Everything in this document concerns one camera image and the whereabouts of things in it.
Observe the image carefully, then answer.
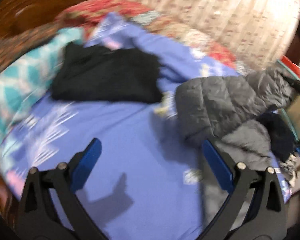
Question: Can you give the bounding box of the blue patterned bed sheet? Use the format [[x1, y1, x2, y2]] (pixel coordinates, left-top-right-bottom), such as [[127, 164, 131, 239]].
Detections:
[[0, 12, 293, 240]]

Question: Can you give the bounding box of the beige leaf pattern curtain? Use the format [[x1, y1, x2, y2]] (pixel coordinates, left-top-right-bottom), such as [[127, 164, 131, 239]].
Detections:
[[130, 0, 300, 69]]

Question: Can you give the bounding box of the folded black garment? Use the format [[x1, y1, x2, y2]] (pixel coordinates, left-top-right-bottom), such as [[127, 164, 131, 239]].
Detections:
[[50, 42, 162, 103]]

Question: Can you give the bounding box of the teal white patterned pillow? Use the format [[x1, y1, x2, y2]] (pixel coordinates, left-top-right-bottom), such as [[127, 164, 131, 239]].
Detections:
[[0, 27, 84, 144]]

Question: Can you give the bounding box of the red folded cloth on box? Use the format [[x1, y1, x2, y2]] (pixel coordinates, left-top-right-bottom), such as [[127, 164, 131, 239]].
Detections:
[[280, 55, 300, 78]]

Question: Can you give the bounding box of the grey puffer jacket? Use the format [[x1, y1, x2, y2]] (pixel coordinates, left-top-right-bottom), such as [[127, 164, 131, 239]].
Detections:
[[175, 68, 294, 225]]

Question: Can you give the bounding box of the black white patterned garment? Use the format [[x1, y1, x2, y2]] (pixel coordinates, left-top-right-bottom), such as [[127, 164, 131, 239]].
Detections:
[[279, 154, 300, 188]]

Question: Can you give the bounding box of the red floral patchwork quilt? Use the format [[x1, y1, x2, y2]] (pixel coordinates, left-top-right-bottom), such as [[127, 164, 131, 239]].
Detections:
[[55, 0, 253, 75]]

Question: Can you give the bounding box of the beige fabric storage bag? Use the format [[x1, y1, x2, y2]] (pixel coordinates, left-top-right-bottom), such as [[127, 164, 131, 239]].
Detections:
[[284, 94, 300, 140]]

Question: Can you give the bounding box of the dark navy fleece garment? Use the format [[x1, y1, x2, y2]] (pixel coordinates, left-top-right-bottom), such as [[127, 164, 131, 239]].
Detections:
[[256, 112, 295, 162]]

